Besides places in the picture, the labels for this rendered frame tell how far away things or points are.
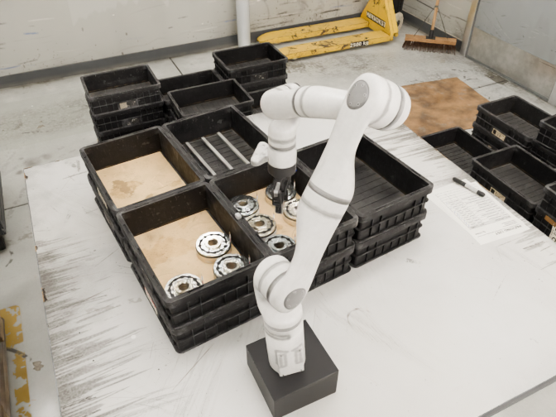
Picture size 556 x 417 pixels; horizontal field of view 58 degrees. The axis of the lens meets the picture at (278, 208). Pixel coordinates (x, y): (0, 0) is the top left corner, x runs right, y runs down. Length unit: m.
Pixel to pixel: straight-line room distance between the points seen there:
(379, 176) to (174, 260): 0.78
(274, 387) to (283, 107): 0.66
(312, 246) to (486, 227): 1.02
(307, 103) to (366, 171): 0.78
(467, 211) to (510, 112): 1.49
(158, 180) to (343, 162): 0.99
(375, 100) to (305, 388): 0.71
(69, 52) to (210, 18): 1.24
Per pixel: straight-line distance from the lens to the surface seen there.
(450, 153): 3.07
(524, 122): 3.31
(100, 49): 4.69
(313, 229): 0.98
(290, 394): 1.27
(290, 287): 1.03
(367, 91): 0.93
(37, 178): 2.21
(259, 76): 3.20
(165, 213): 1.60
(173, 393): 1.40
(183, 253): 1.52
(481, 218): 1.94
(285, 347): 1.20
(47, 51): 4.65
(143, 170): 1.88
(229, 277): 1.30
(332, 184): 0.96
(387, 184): 1.79
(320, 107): 1.08
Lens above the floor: 1.89
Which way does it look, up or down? 40 degrees down
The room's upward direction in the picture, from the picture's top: straight up
